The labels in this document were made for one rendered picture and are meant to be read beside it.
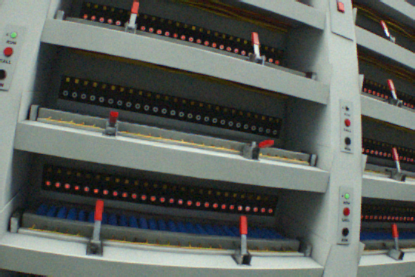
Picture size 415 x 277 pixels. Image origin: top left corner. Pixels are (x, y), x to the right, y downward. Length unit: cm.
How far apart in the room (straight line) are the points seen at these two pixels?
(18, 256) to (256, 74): 55
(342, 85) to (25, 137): 66
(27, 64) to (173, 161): 31
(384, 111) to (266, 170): 39
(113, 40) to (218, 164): 30
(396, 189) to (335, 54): 36
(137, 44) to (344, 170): 50
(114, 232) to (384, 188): 61
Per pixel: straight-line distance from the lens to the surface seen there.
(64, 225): 62
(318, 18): 86
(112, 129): 60
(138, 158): 57
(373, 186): 82
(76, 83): 76
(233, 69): 67
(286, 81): 71
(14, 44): 63
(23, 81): 60
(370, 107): 86
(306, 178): 69
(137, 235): 62
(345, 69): 83
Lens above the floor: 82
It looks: 14 degrees up
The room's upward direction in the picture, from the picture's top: 6 degrees clockwise
